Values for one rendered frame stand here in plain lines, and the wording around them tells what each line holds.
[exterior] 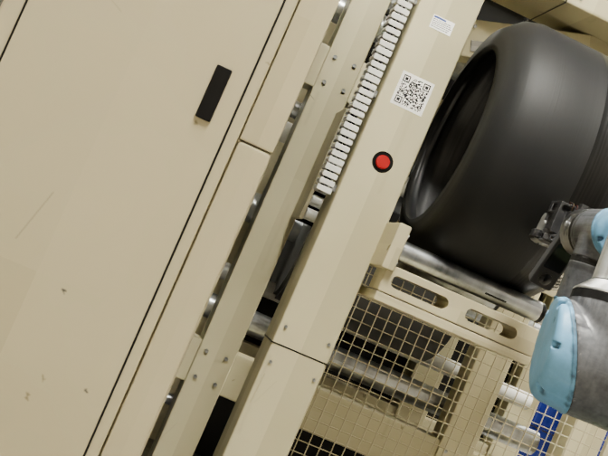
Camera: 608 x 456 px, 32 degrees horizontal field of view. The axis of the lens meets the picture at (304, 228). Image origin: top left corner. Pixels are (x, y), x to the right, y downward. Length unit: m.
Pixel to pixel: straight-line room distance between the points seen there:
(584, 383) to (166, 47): 0.71
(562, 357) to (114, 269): 0.60
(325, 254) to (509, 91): 0.51
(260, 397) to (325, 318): 0.21
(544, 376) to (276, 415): 0.92
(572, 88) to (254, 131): 0.95
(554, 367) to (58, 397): 0.65
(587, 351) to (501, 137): 0.77
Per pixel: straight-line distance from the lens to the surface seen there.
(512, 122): 2.16
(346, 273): 2.28
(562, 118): 2.20
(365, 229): 2.28
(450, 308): 2.23
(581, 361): 1.48
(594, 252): 1.86
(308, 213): 2.66
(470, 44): 2.78
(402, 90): 2.31
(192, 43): 1.45
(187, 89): 1.44
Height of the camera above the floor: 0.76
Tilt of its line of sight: 3 degrees up
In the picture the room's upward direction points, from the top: 24 degrees clockwise
